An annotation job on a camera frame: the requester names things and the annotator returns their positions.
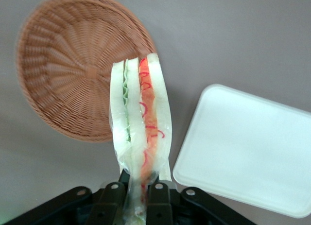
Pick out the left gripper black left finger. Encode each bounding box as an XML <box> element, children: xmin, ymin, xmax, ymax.
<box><xmin>0</xmin><ymin>172</ymin><xmax>129</xmax><ymax>225</ymax></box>

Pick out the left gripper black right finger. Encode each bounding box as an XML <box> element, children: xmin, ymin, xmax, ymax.
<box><xmin>145</xmin><ymin>182</ymin><xmax>256</xmax><ymax>225</ymax></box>

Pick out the triangle sandwich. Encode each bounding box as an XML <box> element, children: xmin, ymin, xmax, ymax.
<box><xmin>108</xmin><ymin>52</ymin><xmax>173</xmax><ymax>225</ymax></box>

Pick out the cream plastic tray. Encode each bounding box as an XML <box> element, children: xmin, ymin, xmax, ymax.
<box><xmin>172</xmin><ymin>83</ymin><xmax>311</xmax><ymax>219</ymax></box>

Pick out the brown wicker basket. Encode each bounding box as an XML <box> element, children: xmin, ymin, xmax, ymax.
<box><xmin>16</xmin><ymin>0</ymin><xmax>157</xmax><ymax>144</ymax></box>

